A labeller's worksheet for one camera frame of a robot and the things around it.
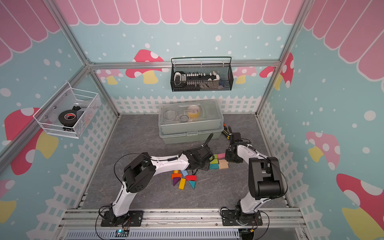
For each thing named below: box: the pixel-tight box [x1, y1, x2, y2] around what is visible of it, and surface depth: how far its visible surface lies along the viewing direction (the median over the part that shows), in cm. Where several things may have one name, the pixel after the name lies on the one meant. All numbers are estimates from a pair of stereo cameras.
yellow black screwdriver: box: [221, 130, 230, 140], surface depth 109 cm
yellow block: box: [178, 178, 186, 190], surface depth 87 cm
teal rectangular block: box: [209, 163, 220, 170], surface depth 92 cm
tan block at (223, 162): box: [218, 159, 228, 166], surface depth 94 cm
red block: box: [185, 175, 198, 181], surface depth 89 cm
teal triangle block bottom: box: [188, 180, 196, 190], surface depth 85 cm
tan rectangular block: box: [219, 161, 229, 169], surface depth 94 cm
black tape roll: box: [58, 109, 78, 127], surface depth 71 cm
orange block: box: [171, 173, 183, 179], surface depth 90 cm
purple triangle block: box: [173, 177, 181, 186], surface depth 87 cm
